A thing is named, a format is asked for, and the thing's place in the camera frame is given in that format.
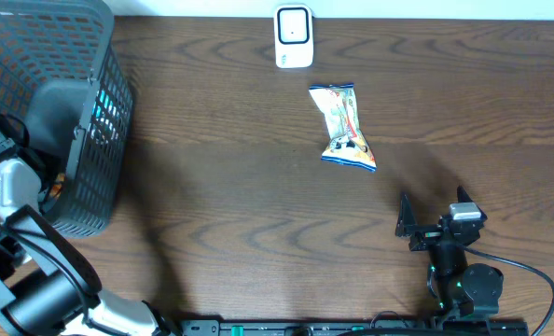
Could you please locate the orange wet sheet package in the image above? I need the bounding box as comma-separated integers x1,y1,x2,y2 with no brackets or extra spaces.
309,83,377,173

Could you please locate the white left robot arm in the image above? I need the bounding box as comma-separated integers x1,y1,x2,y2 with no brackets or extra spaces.
0,115,182,335

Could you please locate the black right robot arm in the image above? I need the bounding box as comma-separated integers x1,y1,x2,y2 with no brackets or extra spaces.
395,187,504,329

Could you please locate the dark grey plastic mesh basket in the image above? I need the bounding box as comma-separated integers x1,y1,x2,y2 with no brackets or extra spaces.
0,0,133,238

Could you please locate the black cable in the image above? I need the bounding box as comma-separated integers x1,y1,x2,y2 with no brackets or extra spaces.
461,245,554,336

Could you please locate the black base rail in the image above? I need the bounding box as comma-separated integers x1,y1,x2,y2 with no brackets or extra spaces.
178,318,529,336

